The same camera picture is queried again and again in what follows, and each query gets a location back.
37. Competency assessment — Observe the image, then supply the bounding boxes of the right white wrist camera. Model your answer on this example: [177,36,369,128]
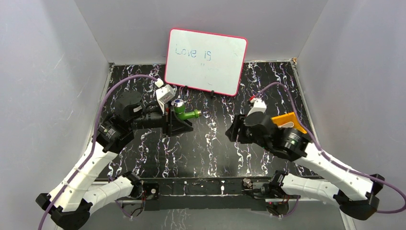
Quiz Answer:
[247,96,267,116]

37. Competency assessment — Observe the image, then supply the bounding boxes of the pink framed whiteboard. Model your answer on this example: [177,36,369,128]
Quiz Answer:
[164,28,248,96]

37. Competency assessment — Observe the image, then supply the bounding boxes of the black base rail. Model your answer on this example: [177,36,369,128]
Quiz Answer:
[144,177,276,211]

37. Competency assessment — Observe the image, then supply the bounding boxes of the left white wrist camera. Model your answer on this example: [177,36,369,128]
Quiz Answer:
[155,85,176,115]

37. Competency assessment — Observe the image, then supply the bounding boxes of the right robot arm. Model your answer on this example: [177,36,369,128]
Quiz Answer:
[225,112,382,220]

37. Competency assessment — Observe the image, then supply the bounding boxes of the white part in bin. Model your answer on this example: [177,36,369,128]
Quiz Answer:
[279,122,294,128]

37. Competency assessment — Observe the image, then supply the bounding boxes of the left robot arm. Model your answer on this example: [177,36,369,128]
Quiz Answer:
[36,89,201,230]

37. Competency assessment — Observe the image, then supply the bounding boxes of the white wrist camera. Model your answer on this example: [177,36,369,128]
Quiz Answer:
[155,85,176,115]
[247,96,267,116]

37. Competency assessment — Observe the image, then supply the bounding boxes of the orange parts bin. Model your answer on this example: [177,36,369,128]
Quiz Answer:
[271,112,307,134]

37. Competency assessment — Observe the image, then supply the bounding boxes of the green water faucet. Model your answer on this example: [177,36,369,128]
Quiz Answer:
[171,99,202,120]

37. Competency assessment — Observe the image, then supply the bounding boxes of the silver hex nut fitting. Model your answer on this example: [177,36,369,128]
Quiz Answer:
[242,178,253,189]

